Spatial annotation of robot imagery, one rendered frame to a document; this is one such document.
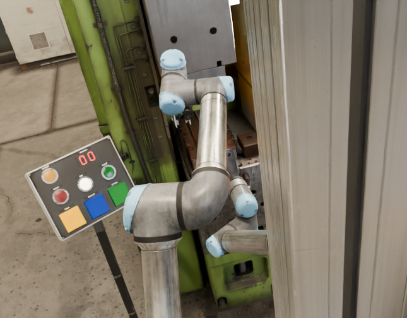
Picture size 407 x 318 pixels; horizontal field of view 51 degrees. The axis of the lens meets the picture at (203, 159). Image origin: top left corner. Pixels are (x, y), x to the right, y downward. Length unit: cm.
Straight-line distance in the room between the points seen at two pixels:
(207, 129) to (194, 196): 22
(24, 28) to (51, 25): 39
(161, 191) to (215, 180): 13
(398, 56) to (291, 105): 5
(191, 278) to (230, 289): 26
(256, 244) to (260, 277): 110
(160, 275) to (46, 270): 211
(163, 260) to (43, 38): 617
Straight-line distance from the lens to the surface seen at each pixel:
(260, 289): 242
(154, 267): 102
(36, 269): 313
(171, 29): 161
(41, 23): 696
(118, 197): 169
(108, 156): 170
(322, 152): 21
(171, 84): 126
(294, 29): 18
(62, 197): 165
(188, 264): 242
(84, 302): 277
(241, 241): 137
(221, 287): 232
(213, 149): 106
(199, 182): 98
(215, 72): 169
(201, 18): 162
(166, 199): 97
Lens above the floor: 197
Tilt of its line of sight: 33 degrees down
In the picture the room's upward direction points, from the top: 11 degrees counter-clockwise
